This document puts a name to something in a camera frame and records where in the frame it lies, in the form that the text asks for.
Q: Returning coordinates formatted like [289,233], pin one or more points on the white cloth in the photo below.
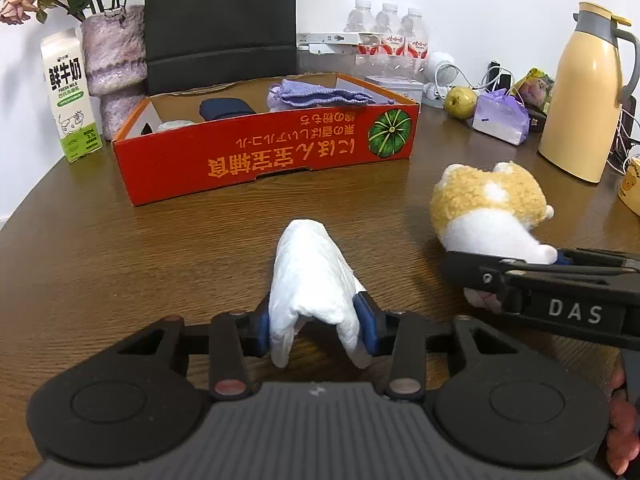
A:
[310,270]

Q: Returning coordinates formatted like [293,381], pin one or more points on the yellow thermos jug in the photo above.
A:
[582,100]

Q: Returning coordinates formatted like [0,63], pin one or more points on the navy blue pouch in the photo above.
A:
[225,109]

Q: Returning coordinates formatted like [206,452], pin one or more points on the person's right hand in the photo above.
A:
[625,425]

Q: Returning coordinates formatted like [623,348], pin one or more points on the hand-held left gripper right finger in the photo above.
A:
[364,327]

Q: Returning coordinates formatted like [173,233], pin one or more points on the purple mottled vase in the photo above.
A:
[112,60]

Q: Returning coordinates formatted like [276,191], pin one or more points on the black charger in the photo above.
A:
[500,77]

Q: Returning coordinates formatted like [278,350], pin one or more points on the small white fan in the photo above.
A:
[442,72]

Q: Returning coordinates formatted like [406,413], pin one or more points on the white tin box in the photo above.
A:
[395,87]

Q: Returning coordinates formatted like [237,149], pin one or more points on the colourful snack packet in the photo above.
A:
[534,87]

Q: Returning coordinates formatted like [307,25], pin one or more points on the yellow white plush toy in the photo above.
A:
[490,200]

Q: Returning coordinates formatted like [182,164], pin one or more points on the yellow mug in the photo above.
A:
[631,187]

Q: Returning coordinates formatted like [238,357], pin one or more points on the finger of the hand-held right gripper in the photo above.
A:
[600,259]
[475,270]

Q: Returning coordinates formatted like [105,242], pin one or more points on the black paper bag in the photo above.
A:
[220,20]

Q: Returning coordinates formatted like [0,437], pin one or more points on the long white flat box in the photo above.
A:
[330,40]

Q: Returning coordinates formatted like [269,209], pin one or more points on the red cardboard box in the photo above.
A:
[250,160]

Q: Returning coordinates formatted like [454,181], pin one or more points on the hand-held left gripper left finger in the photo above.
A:
[262,330]

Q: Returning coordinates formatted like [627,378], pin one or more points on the purple tissue packet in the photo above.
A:
[500,117]

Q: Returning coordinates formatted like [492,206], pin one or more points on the white green milk carton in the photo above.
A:
[70,100]

